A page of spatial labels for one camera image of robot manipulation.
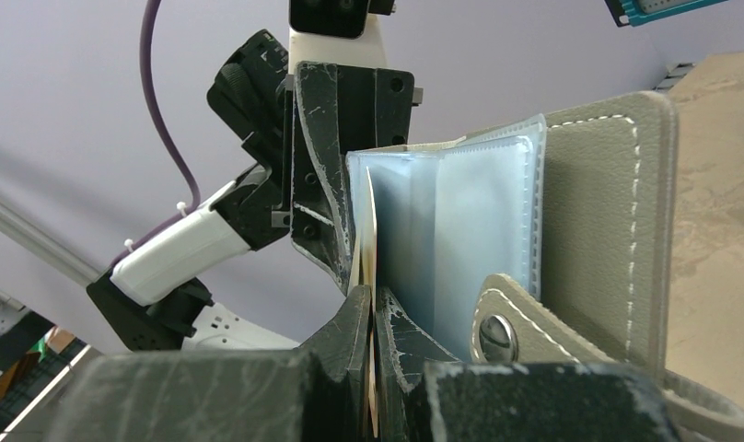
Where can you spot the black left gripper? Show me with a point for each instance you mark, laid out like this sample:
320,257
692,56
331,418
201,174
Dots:
330,111

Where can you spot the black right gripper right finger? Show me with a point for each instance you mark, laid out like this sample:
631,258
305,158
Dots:
427,394

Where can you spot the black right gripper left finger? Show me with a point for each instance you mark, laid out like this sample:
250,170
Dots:
315,392

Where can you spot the grey card holder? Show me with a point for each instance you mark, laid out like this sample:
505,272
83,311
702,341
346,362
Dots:
559,226

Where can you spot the aluminium frame rail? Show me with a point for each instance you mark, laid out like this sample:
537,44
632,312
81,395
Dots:
35,240

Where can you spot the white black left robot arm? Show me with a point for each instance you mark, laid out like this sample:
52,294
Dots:
152,296

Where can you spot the single orange credit card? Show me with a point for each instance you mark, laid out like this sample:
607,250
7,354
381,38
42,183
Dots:
366,234

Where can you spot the blue network switch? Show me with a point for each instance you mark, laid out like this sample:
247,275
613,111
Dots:
635,13

